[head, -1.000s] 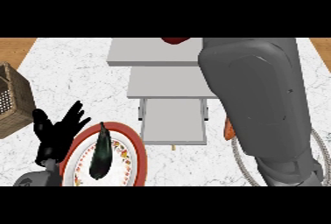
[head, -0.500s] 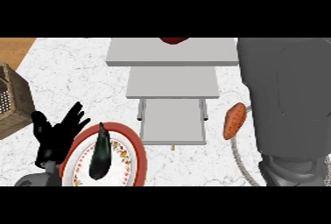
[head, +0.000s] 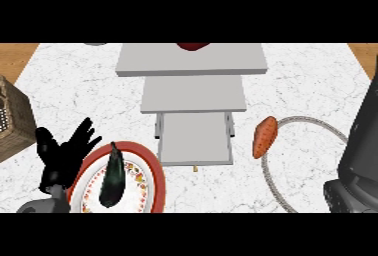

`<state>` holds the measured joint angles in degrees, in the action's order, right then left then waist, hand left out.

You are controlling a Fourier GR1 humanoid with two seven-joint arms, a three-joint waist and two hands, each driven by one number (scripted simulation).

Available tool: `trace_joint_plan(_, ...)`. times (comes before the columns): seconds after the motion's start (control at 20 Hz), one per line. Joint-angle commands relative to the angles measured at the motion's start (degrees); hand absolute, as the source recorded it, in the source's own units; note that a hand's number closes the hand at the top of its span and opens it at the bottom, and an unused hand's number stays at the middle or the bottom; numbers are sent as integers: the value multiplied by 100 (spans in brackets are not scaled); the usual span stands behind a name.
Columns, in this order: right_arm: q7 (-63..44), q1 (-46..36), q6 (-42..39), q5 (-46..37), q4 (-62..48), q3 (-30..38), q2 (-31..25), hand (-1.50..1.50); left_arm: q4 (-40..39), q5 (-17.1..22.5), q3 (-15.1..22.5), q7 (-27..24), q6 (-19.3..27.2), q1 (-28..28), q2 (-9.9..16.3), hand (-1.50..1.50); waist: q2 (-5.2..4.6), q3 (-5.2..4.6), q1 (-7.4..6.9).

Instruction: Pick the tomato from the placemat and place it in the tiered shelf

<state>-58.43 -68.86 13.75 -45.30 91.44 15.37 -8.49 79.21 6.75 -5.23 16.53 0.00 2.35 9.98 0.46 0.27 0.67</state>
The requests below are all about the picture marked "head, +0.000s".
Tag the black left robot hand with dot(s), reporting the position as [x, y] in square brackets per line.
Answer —
[61, 163]

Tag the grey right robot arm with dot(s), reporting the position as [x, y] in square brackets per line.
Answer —
[362, 156]

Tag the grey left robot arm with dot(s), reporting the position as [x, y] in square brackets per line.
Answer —
[46, 204]

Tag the grey tiered shelf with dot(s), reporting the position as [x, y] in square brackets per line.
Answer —
[193, 90]

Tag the red tomato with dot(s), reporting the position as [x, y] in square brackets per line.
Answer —
[192, 46]

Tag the brown wicker basket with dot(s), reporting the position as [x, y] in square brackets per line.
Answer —
[15, 126]

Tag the red rimmed patterned plate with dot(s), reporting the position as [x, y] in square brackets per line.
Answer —
[148, 173]

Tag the orange sweet potato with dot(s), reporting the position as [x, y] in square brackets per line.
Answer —
[264, 137]

